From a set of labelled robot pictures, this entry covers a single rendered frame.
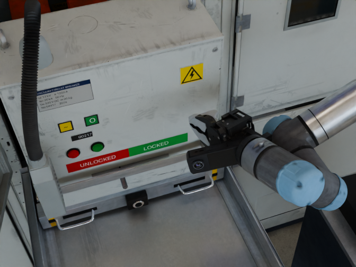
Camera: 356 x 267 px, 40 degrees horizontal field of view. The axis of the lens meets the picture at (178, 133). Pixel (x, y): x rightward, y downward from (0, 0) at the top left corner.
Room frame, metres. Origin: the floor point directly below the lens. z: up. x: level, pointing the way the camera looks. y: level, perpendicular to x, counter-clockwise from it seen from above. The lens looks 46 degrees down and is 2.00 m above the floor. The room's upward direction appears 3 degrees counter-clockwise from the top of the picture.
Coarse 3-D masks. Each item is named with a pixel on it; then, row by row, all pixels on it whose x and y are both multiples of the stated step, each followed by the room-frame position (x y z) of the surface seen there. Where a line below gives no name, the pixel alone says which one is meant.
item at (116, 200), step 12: (168, 180) 0.88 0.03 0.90; (180, 180) 0.89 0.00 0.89; (192, 180) 0.90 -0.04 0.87; (204, 180) 0.91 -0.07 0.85; (120, 192) 0.85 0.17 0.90; (132, 192) 0.85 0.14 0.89; (156, 192) 0.87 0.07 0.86; (168, 192) 0.88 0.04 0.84; (36, 204) 0.82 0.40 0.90; (84, 204) 0.81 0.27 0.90; (96, 204) 0.82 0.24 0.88; (108, 204) 0.83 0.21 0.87; (120, 204) 0.84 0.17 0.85; (72, 216) 0.80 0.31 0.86; (84, 216) 0.81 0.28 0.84
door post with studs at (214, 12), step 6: (204, 0) 1.17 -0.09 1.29; (210, 0) 1.18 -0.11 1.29; (216, 0) 1.18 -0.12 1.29; (204, 6) 1.17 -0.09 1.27; (210, 6) 1.18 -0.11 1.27; (216, 6) 1.18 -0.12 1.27; (210, 12) 1.18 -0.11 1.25; (216, 12) 1.18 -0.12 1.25; (216, 18) 1.18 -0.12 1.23; (216, 24) 1.18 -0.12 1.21
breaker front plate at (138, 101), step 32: (128, 64) 0.84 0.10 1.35; (160, 64) 0.86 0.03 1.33; (192, 64) 0.89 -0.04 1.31; (96, 96) 0.82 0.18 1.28; (128, 96) 0.85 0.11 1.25; (160, 96) 0.87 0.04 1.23; (192, 96) 0.89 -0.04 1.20; (96, 128) 0.83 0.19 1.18; (128, 128) 0.85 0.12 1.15; (160, 128) 0.87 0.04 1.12; (64, 160) 0.81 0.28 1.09; (128, 160) 0.85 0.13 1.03; (96, 192) 0.83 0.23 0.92
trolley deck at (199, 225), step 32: (32, 224) 0.81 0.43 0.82; (64, 224) 0.80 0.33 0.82; (96, 224) 0.80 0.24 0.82; (128, 224) 0.79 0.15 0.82; (160, 224) 0.79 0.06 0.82; (192, 224) 0.78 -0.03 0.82; (224, 224) 0.77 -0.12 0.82; (64, 256) 0.70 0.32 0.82; (96, 256) 0.69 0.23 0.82; (128, 256) 0.69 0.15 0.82; (160, 256) 0.68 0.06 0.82; (192, 256) 0.68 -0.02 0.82; (224, 256) 0.67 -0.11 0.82
